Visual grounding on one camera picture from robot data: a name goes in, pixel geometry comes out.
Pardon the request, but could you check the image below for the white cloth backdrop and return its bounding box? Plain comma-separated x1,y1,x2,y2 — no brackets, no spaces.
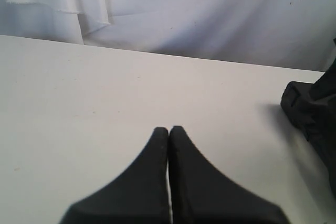
1,0,335,71

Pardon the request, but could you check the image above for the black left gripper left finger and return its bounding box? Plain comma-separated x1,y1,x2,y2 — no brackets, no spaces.
60,127,168,223

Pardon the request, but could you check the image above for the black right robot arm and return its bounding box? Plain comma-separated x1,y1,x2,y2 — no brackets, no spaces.
309,62,335,163

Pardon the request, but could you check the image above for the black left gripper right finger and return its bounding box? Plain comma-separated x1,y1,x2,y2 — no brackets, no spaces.
169,126,289,223

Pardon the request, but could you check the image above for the black plastic tool case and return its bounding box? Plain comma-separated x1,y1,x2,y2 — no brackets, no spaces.
280,81,323,155

